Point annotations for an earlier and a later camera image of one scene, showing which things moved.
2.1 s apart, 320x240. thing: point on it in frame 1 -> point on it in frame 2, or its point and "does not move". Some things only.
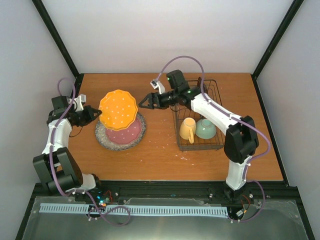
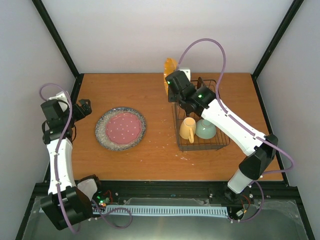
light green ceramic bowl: x=205 y=129 does not move
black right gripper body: x=162 y=104 -> x=171 y=98
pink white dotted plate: x=126 y=136 does not move
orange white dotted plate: x=119 y=110 -> x=170 y=66
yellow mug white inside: x=187 y=129 does not move
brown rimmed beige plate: x=199 y=84 does not move
